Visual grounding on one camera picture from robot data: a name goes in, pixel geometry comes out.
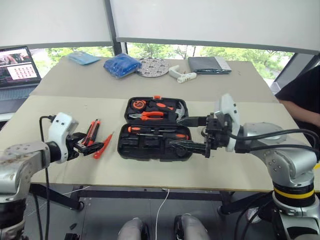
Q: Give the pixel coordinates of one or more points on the grey window post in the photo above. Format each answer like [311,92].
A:
[116,30]

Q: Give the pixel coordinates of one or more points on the short orange black screwdriver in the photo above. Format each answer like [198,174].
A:
[162,105]

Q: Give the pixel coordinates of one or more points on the orange black tape measure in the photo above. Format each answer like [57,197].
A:
[139,104]

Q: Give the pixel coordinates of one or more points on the person's bare forearm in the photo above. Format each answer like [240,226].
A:
[300,110]

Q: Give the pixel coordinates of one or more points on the orange black utility knife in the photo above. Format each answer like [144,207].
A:
[93,131]

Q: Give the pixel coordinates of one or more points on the black plastic tool case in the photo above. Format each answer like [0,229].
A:
[140,150]

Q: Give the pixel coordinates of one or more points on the silver claw hammer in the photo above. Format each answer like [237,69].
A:
[180,110]

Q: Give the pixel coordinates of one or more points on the round perforated metal disc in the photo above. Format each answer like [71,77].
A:
[153,68]

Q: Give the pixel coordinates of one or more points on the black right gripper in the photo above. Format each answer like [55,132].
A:
[216,136]

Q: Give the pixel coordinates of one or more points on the dark blue plastic bag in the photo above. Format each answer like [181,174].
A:
[121,65]

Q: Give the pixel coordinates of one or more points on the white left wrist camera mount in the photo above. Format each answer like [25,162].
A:
[60,130]

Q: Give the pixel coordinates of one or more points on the open laptop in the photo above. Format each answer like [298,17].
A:
[17,72]

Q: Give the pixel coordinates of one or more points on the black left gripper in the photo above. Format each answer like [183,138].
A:
[73,148]

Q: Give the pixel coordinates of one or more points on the person in black shirt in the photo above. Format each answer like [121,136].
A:
[303,90]

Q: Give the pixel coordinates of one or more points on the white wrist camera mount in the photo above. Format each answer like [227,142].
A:
[228,110]
[60,130]

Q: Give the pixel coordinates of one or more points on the black table frame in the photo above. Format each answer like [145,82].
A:
[140,194]

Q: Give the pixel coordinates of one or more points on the grey rounded robot leg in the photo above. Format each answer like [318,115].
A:
[192,227]
[132,230]

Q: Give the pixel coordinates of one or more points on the white roller blind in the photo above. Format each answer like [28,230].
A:
[215,21]
[52,21]

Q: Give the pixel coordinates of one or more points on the grey folded pouch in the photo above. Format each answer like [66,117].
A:
[207,65]

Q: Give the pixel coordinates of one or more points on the red tester screwdriver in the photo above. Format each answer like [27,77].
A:
[105,143]

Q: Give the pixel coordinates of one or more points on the light blue flat package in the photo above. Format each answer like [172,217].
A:
[83,58]

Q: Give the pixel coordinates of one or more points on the long orange black screwdriver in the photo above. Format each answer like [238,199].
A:
[180,136]

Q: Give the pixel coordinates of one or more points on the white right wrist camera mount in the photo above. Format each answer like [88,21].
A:
[228,110]

